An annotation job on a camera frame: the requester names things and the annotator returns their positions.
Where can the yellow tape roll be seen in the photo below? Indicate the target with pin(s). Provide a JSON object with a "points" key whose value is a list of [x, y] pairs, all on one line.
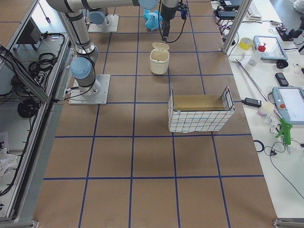
{"points": [[245, 43]]}

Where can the near blue teach pendant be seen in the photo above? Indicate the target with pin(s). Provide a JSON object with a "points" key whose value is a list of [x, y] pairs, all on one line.
{"points": [[289, 101]]}

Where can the long metal rod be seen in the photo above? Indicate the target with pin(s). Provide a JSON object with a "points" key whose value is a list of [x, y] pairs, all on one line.
{"points": [[252, 80]]}

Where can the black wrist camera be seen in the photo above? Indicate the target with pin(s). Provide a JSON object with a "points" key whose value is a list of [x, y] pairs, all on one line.
{"points": [[183, 9]]}

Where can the aluminium frame post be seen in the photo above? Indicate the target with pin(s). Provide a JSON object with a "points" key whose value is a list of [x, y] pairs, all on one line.
{"points": [[236, 24]]}

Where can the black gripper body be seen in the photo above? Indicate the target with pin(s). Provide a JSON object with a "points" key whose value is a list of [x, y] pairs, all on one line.
{"points": [[167, 12]]}

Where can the crumpled white cloth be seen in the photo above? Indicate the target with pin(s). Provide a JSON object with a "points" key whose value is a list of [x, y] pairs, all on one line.
{"points": [[8, 161]]}

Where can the black round dish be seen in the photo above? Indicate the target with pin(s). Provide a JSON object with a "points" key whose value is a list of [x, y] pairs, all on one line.
{"points": [[281, 64]]}

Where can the blue teach pendant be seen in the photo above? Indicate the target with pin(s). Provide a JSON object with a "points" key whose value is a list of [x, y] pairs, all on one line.
{"points": [[289, 101], [274, 49]]}

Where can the green plastic gun tool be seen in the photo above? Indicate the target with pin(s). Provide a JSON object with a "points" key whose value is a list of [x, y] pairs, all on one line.
{"points": [[285, 131]]}

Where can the white trash can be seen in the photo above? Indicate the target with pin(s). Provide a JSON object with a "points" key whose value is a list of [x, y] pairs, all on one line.
{"points": [[159, 58]]}

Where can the white paper cup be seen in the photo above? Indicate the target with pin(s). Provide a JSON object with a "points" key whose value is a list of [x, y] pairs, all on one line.
{"points": [[265, 108]]}

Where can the black phone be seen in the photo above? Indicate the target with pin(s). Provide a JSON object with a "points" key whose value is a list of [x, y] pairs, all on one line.
{"points": [[281, 79]]}

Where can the far blue teach pendant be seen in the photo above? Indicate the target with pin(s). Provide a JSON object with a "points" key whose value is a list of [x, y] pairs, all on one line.
{"points": [[274, 49]]}

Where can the blue teddy bear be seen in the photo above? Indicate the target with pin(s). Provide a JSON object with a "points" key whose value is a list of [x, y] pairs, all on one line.
{"points": [[153, 19]]}

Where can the white checkered fabric basket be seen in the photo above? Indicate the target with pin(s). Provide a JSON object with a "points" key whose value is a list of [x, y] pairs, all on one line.
{"points": [[199, 113]]}

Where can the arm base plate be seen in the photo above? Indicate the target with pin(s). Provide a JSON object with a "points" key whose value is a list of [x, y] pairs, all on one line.
{"points": [[98, 94], [93, 28]]}

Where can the black power adapter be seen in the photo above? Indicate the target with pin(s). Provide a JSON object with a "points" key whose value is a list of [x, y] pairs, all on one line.
{"points": [[226, 15]]}

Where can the clear bottle red cap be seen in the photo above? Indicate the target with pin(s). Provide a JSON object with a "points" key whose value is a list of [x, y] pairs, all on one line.
{"points": [[260, 49]]}

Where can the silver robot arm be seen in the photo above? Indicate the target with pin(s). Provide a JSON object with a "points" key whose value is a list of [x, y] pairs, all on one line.
{"points": [[72, 9], [100, 16]]}

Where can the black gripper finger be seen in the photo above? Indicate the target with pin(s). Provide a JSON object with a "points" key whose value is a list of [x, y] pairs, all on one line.
{"points": [[165, 28]]}

